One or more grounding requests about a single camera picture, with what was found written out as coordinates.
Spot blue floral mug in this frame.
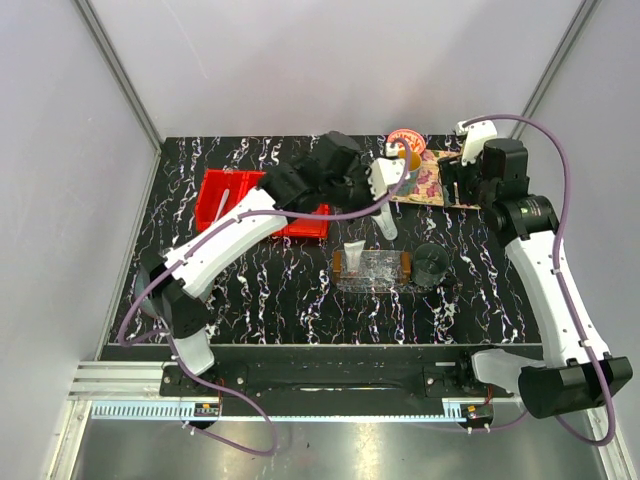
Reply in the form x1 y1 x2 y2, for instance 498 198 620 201
405 151 422 183

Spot red patterned bowl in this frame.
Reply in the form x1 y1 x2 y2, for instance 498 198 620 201
386 128 426 155

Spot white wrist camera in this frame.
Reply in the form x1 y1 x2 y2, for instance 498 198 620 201
368 138 411 201
455 120 498 167

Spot aluminium frame rail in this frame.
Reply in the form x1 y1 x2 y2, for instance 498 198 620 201
69 362 522 423

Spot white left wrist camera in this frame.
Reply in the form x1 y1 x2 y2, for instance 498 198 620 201
368 138 411 201

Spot clear glass tray wooden handles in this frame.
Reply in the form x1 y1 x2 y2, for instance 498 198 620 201
331 250 438 294

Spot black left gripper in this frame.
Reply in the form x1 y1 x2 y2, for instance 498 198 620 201
323 162 389 226

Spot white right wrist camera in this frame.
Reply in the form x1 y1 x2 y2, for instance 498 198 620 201
455 120 498 167

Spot red bin with toothpaste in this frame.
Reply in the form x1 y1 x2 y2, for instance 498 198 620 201
239 171 265 199

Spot white toothbrush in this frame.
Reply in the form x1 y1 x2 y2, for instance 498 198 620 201
212 189 230 224

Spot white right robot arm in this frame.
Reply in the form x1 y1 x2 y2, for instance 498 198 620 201
438 138 633 419

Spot floral placemat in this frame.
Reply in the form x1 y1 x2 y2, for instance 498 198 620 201
393 150 480 210

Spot dark grey mug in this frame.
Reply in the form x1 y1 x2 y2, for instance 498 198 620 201
411 243 450 288

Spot white toothpaste tube red cap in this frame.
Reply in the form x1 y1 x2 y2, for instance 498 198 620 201
344 240 365 274

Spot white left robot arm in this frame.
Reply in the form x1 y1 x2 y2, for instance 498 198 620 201
136 131 374 396

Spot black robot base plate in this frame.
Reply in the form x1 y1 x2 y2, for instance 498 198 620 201
160 361 508 400

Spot blue-grey ceramic plate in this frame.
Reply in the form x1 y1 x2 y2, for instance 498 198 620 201
134 261 173 322

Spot red bin with mug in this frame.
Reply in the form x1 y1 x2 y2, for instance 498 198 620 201
272 219 329 239

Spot white toothpaste tube dark cap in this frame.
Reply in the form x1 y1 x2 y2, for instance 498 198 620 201
371 203 398 241

